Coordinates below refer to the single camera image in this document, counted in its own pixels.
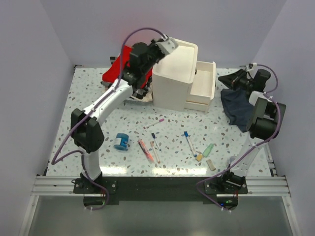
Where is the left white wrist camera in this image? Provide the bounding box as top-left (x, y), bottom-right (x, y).
top-left (156, 37), bottom-right (179, 56)

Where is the yellow eraser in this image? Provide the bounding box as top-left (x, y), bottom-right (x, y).
top-left (195, 154), bottom-right (203, 162)

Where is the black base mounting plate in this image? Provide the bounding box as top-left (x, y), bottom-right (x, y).
top-left (71, 176), bottom-right (248, 208)

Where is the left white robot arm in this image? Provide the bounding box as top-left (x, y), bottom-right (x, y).
top-left (70, 37), bottom-right (178, 194)

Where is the small clear plastic cup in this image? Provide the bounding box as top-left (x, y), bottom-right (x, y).
top-left (228, 156), bottom-right (236, 165)

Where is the red orange marker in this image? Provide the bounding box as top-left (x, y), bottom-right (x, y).
top-left (137, 139), bottom-right (154, 163)

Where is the beige cork eraser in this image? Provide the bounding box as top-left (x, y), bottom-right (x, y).
top-left (206, 159), bottom-right (216, 171)

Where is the pink cap marker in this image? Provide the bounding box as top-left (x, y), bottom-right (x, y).
top-left (143, 118), bottom-right (164, 129)

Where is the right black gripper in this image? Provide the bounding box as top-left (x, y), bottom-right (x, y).
top-left (218, 69), bottom-right (253, 91)

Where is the small blue pen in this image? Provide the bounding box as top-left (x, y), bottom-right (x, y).
top-left (151, 133), bottom-right (161, 151)

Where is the black white checkered cloth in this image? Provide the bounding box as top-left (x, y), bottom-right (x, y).
top-left (100, 76), bottom-right (152, 100)

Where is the brown cap white marker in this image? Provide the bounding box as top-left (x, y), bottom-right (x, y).
top-left (150, 141), bottom-right (161, 164)

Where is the dark blue cloth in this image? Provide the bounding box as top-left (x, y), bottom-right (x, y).
top-left (220, 89), bottom-right (253, 133)

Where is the red folded t-shirt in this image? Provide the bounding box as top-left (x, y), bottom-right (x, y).
top-left (102, 46), bottom-right (152, 89)

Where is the blue cap white marker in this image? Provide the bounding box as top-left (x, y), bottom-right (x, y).
top-left (184, 131), bottom-right (197, 157)

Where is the blue tape dispenser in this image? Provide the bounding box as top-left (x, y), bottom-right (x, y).
top-left (113, 133), bottom-right (129, 151)

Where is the beige folded cloth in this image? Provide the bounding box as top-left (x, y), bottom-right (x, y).
top-left (125, 85), bottom-right (153, 105)

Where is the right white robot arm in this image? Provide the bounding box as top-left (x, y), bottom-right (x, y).
top-left (213, 65), bottom-right (286, 193)

